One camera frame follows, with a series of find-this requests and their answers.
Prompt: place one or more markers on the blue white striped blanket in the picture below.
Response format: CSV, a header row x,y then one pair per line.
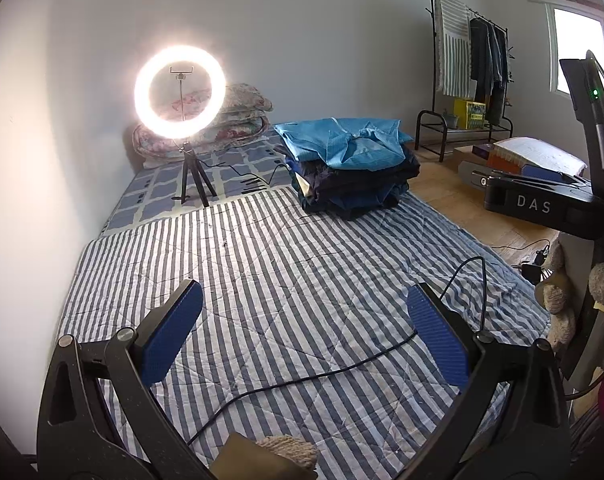
x,y
282,285

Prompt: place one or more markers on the dark hanging clothes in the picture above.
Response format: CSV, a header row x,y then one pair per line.
x,y
486,70

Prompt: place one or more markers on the window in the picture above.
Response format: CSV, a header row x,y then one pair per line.
x,y
576,50

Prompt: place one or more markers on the light blue pinstriped garment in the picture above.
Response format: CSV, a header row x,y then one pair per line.
x,y
352,145

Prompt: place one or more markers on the white quilted cushion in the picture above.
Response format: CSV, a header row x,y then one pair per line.
x,y
541,152

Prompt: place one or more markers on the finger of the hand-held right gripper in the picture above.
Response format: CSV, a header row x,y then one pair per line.
x,y
469,175
541,172

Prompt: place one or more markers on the person's left hand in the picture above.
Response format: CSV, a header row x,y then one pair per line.
x,y
287,452

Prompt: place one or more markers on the cardboard box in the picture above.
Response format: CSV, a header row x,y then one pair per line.
x,y
464,154

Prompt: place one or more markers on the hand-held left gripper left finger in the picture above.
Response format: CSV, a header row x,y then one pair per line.
x,y
174,330

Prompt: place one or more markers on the blue checked bed sheet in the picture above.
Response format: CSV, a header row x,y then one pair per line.
x,y
152,190

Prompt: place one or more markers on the black power adapter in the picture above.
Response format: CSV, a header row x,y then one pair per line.
x,y
534,270

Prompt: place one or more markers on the yellow box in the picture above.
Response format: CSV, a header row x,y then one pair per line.
x,y
469,115

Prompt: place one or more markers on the person's right hand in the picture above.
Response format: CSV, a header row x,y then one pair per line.
x,y
556,300

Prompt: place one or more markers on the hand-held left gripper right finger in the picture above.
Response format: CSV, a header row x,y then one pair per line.
x,y
439,340

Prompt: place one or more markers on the black tripod stand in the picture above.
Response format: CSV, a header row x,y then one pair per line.
x,y
186,170

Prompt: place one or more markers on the stack of dark folded clothes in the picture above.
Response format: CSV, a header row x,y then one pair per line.
x,y
352,185

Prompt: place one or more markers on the black clothes rack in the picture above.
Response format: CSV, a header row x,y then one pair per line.
x,y
433,20

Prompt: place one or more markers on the striped hanging towel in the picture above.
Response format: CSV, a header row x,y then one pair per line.
x,y
454,45

